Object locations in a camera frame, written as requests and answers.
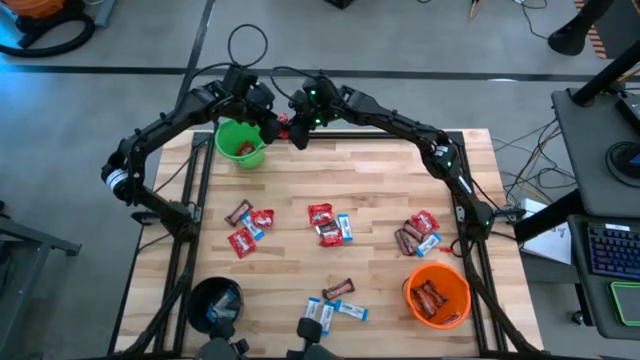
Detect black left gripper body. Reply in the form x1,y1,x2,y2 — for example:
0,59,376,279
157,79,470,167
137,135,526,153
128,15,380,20
234,83,279,126

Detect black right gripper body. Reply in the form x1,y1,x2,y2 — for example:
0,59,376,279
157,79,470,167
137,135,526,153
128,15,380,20
289,74,346,129

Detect blue white candy bar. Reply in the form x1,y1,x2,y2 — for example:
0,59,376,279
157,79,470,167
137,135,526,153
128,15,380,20
240,213,265,242
205,302,236,324
319,300,337,337
415,231,443,258
300,296,322,326
333,299,370,322
219,287,241,311
337,213,354,243

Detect brown candy bar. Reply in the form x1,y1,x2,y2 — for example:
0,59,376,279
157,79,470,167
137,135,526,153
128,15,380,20
224,199,254,228
321,277,357,301
410,285,437,320
423,279,449,309
402,220,425,243
394,228,416,257
314,219,342,236

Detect green plastic bucket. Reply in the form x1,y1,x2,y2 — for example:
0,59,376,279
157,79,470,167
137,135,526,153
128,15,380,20
214,118,269,170

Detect gray floor box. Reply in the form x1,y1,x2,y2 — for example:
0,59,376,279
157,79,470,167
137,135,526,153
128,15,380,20
94,0,117,29

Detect black plastic bucket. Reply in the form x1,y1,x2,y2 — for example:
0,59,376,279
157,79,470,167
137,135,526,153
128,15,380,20
186,275,245,335

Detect orange plastic bucket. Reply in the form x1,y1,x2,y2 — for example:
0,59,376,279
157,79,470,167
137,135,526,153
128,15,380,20
402,263,473,332

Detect white power adapter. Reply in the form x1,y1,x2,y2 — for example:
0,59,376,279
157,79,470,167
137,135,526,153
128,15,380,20
519,197,549,217

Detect orange vacuum cleaner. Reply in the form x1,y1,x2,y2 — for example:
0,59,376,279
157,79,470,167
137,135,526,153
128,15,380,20
0,0,67,20

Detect person's foot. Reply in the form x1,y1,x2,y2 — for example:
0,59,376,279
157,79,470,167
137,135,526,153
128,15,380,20
547,0,616,57

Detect gray metal cart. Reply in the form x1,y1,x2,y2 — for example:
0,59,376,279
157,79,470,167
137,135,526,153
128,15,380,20
0,199,82,360

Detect gray desk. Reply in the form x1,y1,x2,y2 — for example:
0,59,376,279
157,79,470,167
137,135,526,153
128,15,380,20
551,87,640,219

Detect orange striped mat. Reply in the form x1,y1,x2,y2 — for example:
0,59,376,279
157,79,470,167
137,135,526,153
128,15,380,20
573,0,607,60

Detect black monitor pole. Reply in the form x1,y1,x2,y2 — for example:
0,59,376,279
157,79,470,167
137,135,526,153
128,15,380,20
571,39,640,107

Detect round black stand base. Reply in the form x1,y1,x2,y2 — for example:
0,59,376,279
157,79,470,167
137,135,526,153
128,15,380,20
605,140,640,189

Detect black backlit keyboard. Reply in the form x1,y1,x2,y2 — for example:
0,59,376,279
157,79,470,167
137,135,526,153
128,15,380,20
585,222,640,280

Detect gray keyboard tray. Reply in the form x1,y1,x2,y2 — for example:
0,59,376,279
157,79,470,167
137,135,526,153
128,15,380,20
567,214,640,341

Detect green-edged pad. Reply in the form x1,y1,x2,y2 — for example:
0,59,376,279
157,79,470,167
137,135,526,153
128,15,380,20
609,280,640,327

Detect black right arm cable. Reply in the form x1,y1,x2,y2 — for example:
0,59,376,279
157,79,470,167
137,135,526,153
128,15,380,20
269,65,314,104

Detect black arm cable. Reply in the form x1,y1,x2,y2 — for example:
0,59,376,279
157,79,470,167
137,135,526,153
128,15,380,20
269,65,314,104
227,23,269,69

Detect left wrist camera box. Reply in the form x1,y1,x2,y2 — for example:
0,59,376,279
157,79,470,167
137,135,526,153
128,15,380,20
221,64,259,100

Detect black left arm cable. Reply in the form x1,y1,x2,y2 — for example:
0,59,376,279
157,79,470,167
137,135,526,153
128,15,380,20
227,23,269,69

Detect black aluminium frame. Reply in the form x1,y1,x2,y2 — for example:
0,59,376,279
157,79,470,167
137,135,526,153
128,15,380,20
107,128,544,360

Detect black vacuum hose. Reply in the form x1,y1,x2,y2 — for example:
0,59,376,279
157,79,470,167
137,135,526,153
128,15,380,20
0,9,96,59

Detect black floor cables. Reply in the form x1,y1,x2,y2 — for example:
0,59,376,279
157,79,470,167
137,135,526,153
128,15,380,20
492,118,576,204

